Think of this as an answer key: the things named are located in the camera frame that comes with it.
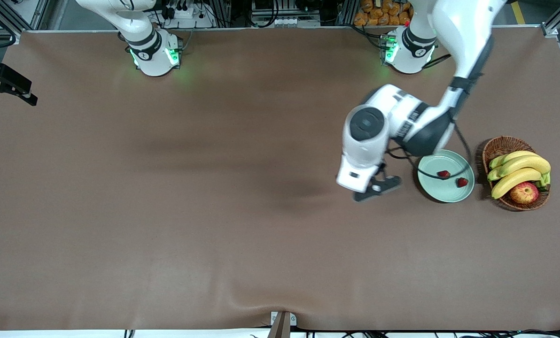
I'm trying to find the metal bracket with pole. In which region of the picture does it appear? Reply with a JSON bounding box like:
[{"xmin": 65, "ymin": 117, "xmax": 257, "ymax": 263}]
[{"xmin": 267, "ymin": 311, "xmax": 297, "ymax": 338}]

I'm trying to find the light green round plate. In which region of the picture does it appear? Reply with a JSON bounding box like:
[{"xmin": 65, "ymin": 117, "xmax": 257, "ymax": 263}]
[{"xmin": 417, "ymin": 149, "xmax": 475, "ymax": 203}]

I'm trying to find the electronics unit with connectors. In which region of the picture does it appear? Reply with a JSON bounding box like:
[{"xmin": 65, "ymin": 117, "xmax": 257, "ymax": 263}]
[{"xmin": 251, "ymin": 0, "xmax": 321, "ymax": 28}]

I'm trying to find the yellow banana bunch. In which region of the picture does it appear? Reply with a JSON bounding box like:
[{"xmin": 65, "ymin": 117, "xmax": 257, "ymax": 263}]
[{"xmin": 487, "ymin": 151, "xmax": 552, "ymax": 200}]

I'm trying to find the brown wicker basket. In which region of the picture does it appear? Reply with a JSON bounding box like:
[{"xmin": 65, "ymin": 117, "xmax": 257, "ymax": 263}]
[{"xmin": 482, "ymin": 136, "xmax": 551, "ymax": 211}]

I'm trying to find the large table cover mat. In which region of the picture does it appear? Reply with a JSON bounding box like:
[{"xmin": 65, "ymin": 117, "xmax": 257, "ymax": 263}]
[{"xmin": 0, "ymin": 26, "xmax": 560, "ymax": 331}]

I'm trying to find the red yellow apple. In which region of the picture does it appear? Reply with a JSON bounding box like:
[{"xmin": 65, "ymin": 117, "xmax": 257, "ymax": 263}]
[{"xmin": 509, "ymin": 182, "xmax": 540, "ymax": 205}]

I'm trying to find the white power strip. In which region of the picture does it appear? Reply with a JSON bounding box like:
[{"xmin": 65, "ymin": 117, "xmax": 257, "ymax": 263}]
[{"xmin": 165, "ymin": 0, "xmax": 205, "ymax": 19}]

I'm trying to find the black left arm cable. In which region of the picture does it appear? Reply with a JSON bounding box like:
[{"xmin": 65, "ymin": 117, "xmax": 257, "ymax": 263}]
[{"xmin": 386, "ymin": 54, "xmax": 473, "ymax": 181}]

